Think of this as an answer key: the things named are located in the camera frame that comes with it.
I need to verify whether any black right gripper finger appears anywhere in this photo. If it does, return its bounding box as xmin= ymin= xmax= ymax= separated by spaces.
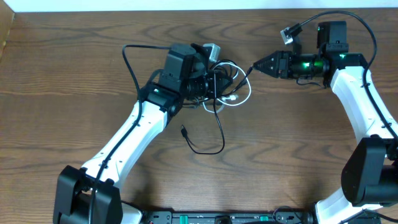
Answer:
xmin=253 ymin=50 xmax=280 ymax=66
xmin=253 ymin=65 xmax=279 ymax=78

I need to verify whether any white usb cable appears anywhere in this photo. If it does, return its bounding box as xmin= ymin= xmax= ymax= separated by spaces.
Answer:
xmin=201 ymin=61 xmax=252 ymax=114

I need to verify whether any black usb cable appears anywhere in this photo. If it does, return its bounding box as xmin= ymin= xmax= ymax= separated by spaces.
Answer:
xmin=180 ymin=58 xmax=254 ymax=156

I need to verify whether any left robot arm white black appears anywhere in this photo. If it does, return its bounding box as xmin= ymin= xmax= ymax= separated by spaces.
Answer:
xmin=53 ymin=44 xmax=233 ymax=223

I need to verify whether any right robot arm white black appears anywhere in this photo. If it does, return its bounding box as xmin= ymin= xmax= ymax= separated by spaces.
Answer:
xmin=252 ymin=21 xmax=397 ymax=223

